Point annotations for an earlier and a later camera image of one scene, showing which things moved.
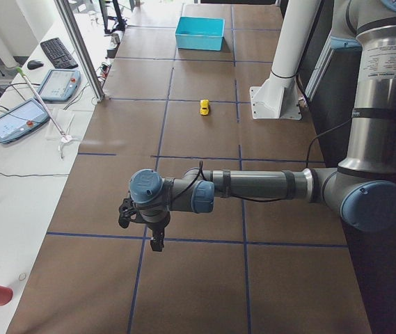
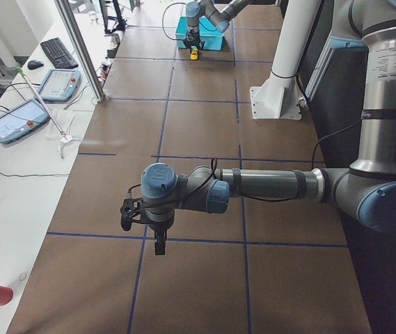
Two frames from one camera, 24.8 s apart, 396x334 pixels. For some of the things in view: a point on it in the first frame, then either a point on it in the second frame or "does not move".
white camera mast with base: x=279 y=97 does not move
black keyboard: x=58 y=55 does not move
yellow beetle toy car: x=204 y=105 → x=194 y=55
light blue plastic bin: x=200 y=33 does not move
